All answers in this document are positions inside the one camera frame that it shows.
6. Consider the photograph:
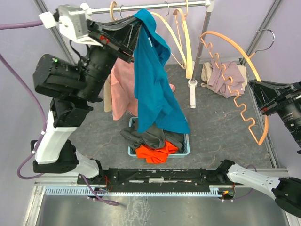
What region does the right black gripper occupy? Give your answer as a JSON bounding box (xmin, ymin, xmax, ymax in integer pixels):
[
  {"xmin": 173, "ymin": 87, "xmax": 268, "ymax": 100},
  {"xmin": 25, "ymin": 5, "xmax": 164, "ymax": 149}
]
[{"xmin": 246, "ymin": 78, "xmax": 301, "ymax": 146}]

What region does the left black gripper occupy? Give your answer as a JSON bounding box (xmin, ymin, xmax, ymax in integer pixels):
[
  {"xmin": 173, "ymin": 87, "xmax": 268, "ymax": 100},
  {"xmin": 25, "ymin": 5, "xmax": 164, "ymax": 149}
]
[{"xmin": 74, "ymin": 14, "xmax": 147, "ymax": 103}]

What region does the orange hanger of blue shirt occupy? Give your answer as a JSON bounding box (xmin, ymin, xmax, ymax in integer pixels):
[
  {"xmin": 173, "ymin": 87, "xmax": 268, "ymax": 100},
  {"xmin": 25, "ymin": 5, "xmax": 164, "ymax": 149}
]
[{"xmin": 199, "ymin": 28, "xmax": 276, "ymax": 145}]

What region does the pink t shirt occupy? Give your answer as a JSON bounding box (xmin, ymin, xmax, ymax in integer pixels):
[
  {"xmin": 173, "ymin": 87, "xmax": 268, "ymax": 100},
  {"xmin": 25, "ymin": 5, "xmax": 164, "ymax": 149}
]
[{"xmin": 110, "ymin": 57, "xmax": 176, "ymax": 121}]

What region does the white hanger of grey shirt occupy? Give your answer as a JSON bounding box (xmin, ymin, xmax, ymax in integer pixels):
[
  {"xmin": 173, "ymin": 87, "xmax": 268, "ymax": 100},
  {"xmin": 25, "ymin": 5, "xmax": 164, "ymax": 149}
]
[{"xmin": 151, "ymin": 0, "xmax": 191, "ymax": 69}]

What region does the blue t shirt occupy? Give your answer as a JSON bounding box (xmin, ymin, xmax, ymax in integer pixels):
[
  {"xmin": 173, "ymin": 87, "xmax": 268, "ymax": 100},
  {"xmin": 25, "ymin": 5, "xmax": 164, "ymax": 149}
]
[{"xmin": 134, "ymin": 9, "xmax": 190, "ymax": 134}]

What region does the dark grey t shirt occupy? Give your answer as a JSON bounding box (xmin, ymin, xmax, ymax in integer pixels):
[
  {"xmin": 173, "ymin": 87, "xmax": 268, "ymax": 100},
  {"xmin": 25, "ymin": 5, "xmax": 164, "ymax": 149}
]
[{"xmin": 120, "ymin": 121, "xmax": 184, "ymax": 150}]

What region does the orange t shirt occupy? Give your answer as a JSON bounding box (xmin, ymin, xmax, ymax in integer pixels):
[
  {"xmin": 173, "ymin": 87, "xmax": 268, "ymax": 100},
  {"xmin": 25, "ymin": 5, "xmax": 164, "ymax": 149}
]
[{"xmin": 135, "ymin": 141, "xmax": 179, "ymax": 164}]

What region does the beige plastic hanger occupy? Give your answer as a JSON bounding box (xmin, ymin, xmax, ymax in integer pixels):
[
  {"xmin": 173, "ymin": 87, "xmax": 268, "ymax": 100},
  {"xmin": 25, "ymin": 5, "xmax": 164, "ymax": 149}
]
[{"xmin": 172, "ymin": 0, "xmax": 193, "ymax": 79}]

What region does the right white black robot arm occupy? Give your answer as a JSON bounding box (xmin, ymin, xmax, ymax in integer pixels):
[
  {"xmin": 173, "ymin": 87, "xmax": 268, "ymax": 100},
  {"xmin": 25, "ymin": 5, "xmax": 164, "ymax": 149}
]
[{"xmin": 216, "ymin": 80, "xmax": 301, "ymax": 218}]

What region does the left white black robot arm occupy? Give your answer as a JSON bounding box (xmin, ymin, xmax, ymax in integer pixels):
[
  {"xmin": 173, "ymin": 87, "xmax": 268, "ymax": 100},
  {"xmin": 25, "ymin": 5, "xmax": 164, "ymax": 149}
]
[{"xmin": 31, "ymin": 16, "xmax": 143, "ymax": 184}]

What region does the beige hanger of beige shirt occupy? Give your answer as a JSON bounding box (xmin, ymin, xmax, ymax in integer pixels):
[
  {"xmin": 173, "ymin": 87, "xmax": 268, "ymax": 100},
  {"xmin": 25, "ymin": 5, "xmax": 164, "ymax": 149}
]
[{"xmin": 110, "ymin": 1, "xmax": 117, "ymax": 21}]

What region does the beige t shirt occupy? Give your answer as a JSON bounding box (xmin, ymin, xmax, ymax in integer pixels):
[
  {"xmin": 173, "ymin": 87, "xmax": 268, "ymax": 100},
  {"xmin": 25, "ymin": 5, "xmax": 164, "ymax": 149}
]
[{"xmin": 103, "ymin": 75, "xmax": 112, "ymax": 112}]

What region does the mauve clothes pile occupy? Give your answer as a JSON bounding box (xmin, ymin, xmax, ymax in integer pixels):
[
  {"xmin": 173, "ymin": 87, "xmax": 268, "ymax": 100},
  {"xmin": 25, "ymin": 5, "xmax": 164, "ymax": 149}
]
[{"xmin": 207, "ymin": 59, "xmax": 246, "ymax": 99}]

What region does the cream garment on floor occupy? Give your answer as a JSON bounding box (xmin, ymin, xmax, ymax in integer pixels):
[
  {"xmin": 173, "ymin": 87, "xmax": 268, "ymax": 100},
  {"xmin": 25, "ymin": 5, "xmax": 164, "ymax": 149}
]
[{"xmin": 200, "ymin": 62, "xmax": 212, "ymax": 87}]

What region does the metal clothes rack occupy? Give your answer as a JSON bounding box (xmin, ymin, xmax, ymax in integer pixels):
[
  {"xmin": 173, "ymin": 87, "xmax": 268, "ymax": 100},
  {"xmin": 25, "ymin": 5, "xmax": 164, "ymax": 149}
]
[{"xmin": 92, "ymin": 0, "xmax": 214, "ymax": 109}]

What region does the light blue plastic basket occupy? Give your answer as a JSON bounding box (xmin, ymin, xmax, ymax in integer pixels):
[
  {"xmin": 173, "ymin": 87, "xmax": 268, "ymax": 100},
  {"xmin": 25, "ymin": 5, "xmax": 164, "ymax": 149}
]
[{"xmin": 127, "ymin": 117, "xmax": 190, "ymax": 159}]

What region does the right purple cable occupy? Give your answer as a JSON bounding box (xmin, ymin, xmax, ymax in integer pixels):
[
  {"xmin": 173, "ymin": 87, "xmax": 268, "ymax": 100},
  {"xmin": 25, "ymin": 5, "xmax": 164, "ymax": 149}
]
[{"xmin": 231, "ymin": 164, "xmax": 257, "ymax": 202}]

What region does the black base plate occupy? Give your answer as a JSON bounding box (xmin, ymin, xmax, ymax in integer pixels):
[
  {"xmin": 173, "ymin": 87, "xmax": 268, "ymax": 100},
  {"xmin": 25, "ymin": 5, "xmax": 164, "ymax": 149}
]
[{"xmin": 87, "ymin": 160, "xmax": 235, "ymax": 192}]

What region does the light blue cable duct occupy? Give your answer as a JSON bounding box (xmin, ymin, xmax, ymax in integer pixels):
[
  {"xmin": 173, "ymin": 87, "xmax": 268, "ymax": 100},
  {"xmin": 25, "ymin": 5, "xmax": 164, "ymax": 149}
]
[{"xmin": 44, "ymin": 186, "xmax": 222, "ymax": 198}]

